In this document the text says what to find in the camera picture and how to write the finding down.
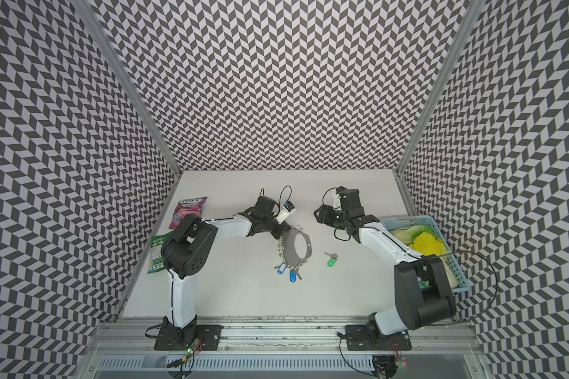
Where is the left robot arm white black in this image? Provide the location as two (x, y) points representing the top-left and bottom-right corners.
(161, 196), (296, 329)

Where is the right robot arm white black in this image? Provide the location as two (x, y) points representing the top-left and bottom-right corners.
(314, 186), (457, 336)

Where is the key with green tag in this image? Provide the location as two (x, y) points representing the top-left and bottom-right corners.
(325, 253), (338, 268)

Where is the purple candy bag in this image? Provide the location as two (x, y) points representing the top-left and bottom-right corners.
(169, 197), (207, 230)

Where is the yellow green plastic bag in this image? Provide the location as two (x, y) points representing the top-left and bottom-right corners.
(391, 224), (458, 289)

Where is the green candy bag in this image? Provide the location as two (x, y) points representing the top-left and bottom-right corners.
(147, 232), (172, 274)

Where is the left base wiring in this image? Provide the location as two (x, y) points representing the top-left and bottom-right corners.
(167, 337), (205, 379)

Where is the base wiring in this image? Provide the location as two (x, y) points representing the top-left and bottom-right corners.
(167, 337), (205, 379)
(337, 331), (409, 379)

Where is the light blue plastic basket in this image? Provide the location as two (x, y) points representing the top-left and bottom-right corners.
(382, 216), (472, 294)

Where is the right base wiring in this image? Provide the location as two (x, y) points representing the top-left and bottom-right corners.
(337, 331), (409, 379)

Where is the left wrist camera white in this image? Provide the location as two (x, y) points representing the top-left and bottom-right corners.
(276, 201), (296, 224)

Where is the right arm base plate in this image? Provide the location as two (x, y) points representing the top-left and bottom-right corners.
(345, 322), (412, 352)

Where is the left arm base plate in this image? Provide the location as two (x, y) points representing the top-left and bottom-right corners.
(154, 325), (223, 352)

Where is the aluminium frame rail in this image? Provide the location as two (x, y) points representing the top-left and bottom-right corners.
(75, 317), (492, 378)

